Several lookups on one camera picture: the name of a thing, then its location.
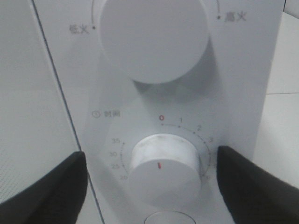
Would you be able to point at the white microwave oven body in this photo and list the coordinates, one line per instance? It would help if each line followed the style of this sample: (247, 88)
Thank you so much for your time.
(219, 102)

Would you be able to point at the white microwave door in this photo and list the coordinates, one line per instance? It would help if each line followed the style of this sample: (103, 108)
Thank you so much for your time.
(36, 132)

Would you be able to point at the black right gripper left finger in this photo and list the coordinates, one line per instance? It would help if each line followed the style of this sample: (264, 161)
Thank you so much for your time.
(57, 198)

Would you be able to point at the white timer knob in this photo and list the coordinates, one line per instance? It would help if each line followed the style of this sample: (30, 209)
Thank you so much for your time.
(164, 171)

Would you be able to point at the round white door button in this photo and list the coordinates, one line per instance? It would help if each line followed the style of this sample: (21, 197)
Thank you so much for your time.
(169, 217)

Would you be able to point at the upper white power knob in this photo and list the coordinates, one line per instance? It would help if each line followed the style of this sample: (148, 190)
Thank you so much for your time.
(153, 41)

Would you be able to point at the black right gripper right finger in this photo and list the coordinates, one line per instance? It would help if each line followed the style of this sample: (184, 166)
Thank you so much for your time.
(251, 194)

